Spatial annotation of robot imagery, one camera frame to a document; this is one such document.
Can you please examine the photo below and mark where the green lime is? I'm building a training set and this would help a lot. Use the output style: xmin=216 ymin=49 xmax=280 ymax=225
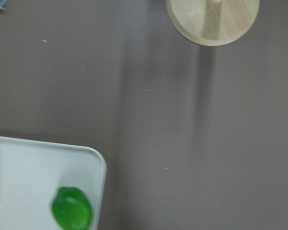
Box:
xmin=51 ymin=187 xmax=93 ymax=230

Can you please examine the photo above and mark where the wooden cup tree stand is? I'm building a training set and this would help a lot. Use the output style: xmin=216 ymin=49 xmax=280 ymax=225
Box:
xmin=166 ymin=0 xmax=260 ymax=46

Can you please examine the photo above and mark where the cream plastic tray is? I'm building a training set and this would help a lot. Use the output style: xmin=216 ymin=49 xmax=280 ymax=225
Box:
xmin=0 ymin=136 xmax=107 ymax=230

